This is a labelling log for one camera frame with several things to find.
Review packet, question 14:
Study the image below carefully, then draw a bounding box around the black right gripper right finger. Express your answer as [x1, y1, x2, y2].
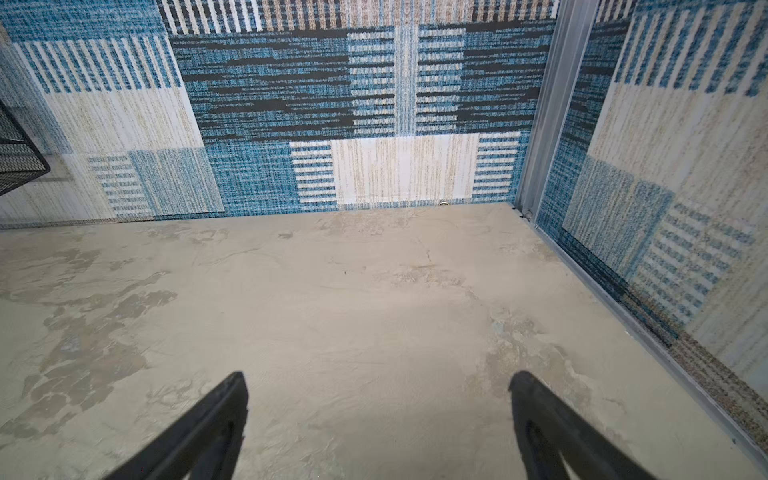
[508, 371, 653, 479]

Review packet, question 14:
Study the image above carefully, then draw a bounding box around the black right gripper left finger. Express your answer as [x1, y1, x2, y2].
[106, 371, 249, 479]

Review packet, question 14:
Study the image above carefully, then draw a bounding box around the black wire mesh shelf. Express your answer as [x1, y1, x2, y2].
[0, 103, 51, 195]

